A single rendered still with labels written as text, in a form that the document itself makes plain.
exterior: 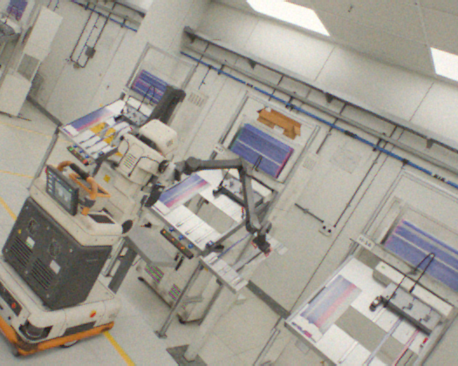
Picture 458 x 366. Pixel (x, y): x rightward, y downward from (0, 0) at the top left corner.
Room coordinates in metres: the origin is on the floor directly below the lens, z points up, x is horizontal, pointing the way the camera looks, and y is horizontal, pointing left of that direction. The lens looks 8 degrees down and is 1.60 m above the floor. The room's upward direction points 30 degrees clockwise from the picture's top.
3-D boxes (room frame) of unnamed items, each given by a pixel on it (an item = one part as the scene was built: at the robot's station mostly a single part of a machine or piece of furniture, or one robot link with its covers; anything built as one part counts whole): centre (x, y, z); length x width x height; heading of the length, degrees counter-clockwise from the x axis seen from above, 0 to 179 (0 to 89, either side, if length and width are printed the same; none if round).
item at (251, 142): (3.32, -0.07, 1.52); 0.51 x 0.13 x 0.27; 58
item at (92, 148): (4.06, 1.23, 0.66); 1.01 x 0.73 x 1.31; 148
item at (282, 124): (3.63, -0.13, 1.82); 0.68 x 0.30 x 0.20; 58
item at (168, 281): (3.45, -0.08, 0.31); 0.70 x 0.65 x 0.62; 58
